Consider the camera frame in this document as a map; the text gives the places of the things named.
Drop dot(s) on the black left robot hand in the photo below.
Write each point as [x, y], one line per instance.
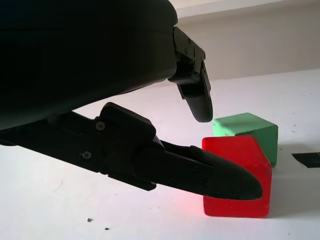
[75, 62]

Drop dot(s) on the green wooden block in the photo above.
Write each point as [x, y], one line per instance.
[240, 125]

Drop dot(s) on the red wooden block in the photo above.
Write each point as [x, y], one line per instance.
[240, 155]

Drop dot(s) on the black tape strip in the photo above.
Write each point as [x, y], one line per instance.
[308, 160]

